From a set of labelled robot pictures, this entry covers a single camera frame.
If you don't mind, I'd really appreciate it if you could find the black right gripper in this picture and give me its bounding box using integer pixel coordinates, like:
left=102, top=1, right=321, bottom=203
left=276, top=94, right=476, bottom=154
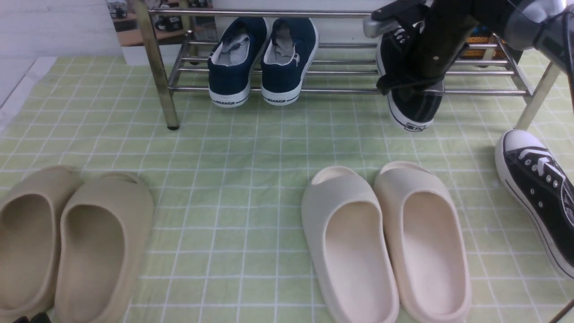
left=363, top=0, right=477, bottom=95

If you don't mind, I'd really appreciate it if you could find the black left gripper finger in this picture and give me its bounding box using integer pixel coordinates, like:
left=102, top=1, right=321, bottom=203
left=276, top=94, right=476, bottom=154
left=13, top=316, right=30, bottom=323

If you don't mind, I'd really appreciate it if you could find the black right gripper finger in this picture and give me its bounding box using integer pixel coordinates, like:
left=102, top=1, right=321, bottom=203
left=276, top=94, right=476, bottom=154
left=30, top=312, right=52, bottom=323

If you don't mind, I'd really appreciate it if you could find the black canvas sneaker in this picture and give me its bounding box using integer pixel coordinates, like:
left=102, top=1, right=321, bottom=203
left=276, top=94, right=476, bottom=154
left=495, top=129, right=574, bottom=279
left=376, top=27, right=445, bottom=132

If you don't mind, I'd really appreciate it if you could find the metal shoe rack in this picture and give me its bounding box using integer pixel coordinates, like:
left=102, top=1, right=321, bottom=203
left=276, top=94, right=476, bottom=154
left=134, top=0, right=561, bottom=130

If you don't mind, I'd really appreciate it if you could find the tan slipper far left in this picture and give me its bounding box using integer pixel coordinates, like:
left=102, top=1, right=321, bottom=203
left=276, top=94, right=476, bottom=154
left=0, top=165, right=83, bottom=321

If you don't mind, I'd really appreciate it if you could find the tan slipper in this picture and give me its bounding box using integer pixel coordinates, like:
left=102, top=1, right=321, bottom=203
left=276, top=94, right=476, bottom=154
left=0, top=165, right=83, bottom=321
left=55, top=171, right=155, bottom=323

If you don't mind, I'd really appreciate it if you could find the navy sneaker right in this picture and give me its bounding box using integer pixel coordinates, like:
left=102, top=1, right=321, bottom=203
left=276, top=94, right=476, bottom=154
left=261, top=17, right=318, bottom=106

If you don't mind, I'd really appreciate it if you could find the navy sneaker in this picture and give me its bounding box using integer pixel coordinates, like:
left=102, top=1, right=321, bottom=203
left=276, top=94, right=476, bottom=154
left=207, top=17, right=270, bottom=108
left=261, top=17, right=318, bottom=106

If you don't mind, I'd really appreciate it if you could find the cream slipper right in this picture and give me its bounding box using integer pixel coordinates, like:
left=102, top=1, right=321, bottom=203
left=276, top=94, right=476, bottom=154
left=373, top=161, right=472, bottom=323

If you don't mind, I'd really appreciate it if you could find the cream slipper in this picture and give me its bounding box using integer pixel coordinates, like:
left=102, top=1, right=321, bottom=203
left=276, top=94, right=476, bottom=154
left=301, top=166, right=400, bottom=323
left=373, top=161, right=472, bottom=323

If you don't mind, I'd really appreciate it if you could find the cream slipper left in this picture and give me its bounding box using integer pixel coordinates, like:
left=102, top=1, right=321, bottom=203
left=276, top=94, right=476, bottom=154
left=301, top=166, right=400, bottom=323

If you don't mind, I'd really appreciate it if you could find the navy sneaker left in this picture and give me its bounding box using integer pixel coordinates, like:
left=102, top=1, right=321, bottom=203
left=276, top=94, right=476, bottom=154
left=207, top=17, right=270, bottom=108

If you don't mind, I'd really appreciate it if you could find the green checkered floor cloth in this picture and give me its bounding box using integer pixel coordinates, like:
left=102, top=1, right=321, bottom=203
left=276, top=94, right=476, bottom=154
left=1, top=57, right=573, bottom=323

